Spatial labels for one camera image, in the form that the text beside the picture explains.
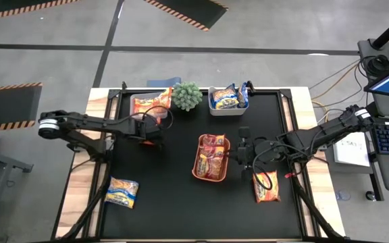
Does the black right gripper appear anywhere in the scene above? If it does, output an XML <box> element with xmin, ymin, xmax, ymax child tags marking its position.
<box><xmin>227</xmin><ymin>126</ymin><xmax>283</xmax><ymax>182</ymax></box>

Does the pink Maruchan noodle pack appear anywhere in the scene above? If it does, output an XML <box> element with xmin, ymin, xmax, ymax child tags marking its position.
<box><xmin>208</xmin><ymin>145</ymin><xmax>226</xmax><ymax>158</ymax></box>
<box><xmin>202</xmin><ymin>134</ymin><xmax>226</xmax><ymax>147</ymax></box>
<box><xmin>196</xmin><ymin>152</ymin><xmax>225</xmax><ymax>180</ymax></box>

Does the blue Maruchan noodle pack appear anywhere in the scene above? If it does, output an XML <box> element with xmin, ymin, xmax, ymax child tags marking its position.
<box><xmin>237</xmin><ymin>81</ymin><xmax>250</xmax><ymax>109</ymax></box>
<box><xmin>211</xmin><ymin>84</ymin><xmax>238</xmax><ymax>104</ymax></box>
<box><xmin>104</xmin><ymin>176</ymin><xmax>140</xmax><ymax>209</ymax></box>
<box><xmin>214</xmin><ymin>99</ymin><xmax>239</xmax><ymax>110</ymax></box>

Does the clear plastic bin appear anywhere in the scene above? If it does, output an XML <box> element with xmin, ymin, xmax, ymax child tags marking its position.
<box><xmin>129</xmin><ymin>91</ymin><xmax>170</xmax><ymax>122</ymax></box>

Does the orange plastic bin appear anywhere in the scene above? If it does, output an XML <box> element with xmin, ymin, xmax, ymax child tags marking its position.
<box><xmin>191</xmin><ymin>134</ymin><xmax>232</xmax><ymax>184</ymax></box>

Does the white plastic bin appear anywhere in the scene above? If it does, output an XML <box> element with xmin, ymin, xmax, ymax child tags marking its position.
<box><xmin>208</xmin><ymin>86</ymin><xmax>250</xmax><ymax>117</ymax></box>

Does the green artificial succulent plant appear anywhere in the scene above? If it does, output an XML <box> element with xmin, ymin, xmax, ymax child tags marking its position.
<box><xmin>170</xmin><ymin>81</ymin><xmax>203</xmax><ymax>112</ymax></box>

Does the black table mat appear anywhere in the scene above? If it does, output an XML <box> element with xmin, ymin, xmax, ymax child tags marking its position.
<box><xmin>100</xmin><ymin>90</ymin><xmax>303</xmax><ymax>240</ymax></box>

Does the white paper sheet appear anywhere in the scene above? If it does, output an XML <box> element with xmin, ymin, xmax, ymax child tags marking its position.
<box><xmin>332</xmin><ymin>132</ymin><xmax>371</xmax><ymax>167</ymax></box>

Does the black hazard-striped floor mat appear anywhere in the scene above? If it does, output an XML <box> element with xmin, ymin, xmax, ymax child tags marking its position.
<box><xmin>0</xmin><ymin>0</ymin><xmax>80</xmax><ymax>22</ymax></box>
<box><xmin>0</xmin><ymin>82</ymin><xmax>43</xmax><ymax>132</ymax></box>
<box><xmin>142</xmin><ymin>0</ymin><xmax>230</xmax><ymax>32</ymax></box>

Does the grey equipment base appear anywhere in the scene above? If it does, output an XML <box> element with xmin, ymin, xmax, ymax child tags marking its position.
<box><xmin>357</xmin><ymin>37</ymin><xmax>389</xmax><ymax>80</ymax></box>

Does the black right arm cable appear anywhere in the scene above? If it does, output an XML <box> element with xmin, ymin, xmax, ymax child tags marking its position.
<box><xmin>251</xmin><ymin>143</ymin><xmax>278</xmax><ymax>190</ymax></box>

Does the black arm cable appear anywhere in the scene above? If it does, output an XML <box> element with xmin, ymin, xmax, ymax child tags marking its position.
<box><xmin>141</xmin><ymin>105</ymin><xmax>175</xmax><ymax>132</ymax></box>
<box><xmin>251</xmin><ymin>143</ymin><xmax>278</xmax><ymax>190</ymax></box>

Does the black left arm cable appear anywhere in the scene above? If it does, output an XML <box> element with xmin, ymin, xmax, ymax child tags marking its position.
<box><xmin>141</xmin><ymin>105</ymin><xmax>175</xmax><ymax>132</ymax></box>

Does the black metal rig frame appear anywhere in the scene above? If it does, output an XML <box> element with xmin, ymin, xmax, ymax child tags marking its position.
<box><xmin>55</xmin><ymin>80</ymin><xmax>348</xmax><ymax>243</ymax></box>

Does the yellow floor cable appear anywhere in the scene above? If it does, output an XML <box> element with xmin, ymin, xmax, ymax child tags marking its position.
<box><xmin>310</xmin><ymin>63</ymin><xmax>363</xmax><ymax>115</ymax></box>

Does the coiled black cable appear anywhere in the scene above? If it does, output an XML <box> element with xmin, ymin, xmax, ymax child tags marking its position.
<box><xmin>363</xmin><ymin>53</ymin><xmax>389</xmax><ymax>79</ymax></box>

